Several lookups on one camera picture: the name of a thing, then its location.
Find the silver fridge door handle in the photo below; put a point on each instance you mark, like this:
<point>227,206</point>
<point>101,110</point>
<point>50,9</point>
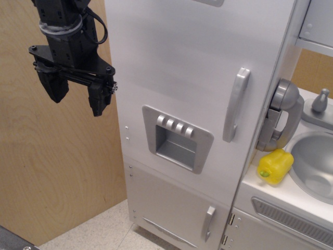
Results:
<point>239,86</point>

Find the silver lower door handle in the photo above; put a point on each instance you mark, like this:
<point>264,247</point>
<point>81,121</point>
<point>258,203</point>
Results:
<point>205,233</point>

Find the silver toy sink basin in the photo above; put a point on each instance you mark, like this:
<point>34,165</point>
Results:
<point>312,166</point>

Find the grey toy faucet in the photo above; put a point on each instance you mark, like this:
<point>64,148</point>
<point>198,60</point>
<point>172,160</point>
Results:
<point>318,111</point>

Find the white toy fridge door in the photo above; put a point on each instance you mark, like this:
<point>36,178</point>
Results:
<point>182,57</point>

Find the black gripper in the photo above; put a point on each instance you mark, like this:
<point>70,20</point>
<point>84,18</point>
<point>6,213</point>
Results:
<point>71,55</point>

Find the grey oven vent panel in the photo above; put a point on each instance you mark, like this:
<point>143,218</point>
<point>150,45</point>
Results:
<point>292,221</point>

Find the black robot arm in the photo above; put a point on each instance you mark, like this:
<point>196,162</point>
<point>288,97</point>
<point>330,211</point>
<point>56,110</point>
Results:
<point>66,13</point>

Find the white lower freezer door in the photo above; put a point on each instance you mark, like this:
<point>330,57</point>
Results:
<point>171,210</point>

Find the grey ice dispenser panel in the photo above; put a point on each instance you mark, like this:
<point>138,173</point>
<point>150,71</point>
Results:
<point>177,141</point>

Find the grey toy wall phone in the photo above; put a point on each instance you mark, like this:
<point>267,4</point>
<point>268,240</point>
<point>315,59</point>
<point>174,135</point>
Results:
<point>282,118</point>

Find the black equipment corner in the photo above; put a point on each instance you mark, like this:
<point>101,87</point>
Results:
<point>11,241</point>

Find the grey top door badge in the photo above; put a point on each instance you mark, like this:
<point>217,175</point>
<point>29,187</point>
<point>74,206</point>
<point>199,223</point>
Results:
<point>214,3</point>

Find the yellow toy bell pepper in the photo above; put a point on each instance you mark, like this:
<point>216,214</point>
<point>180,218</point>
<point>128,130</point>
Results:
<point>274,166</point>

